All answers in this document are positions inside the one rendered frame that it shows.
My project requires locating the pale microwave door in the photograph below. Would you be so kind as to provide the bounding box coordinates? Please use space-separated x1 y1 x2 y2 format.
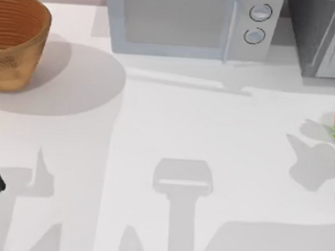
102 0 239 65

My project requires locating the round microwave knob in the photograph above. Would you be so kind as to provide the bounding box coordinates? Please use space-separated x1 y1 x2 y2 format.
242 26 267 47
249 2 274 23

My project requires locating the pale microwave oven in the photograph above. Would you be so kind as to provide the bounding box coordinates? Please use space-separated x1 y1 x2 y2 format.
100 0 286 69

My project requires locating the grey cabinet with dark inside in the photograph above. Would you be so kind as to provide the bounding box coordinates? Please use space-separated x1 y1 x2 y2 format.
282 0 335 80

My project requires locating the brown woven basket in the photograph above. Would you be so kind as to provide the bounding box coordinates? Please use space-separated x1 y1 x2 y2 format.
0 0 54 95

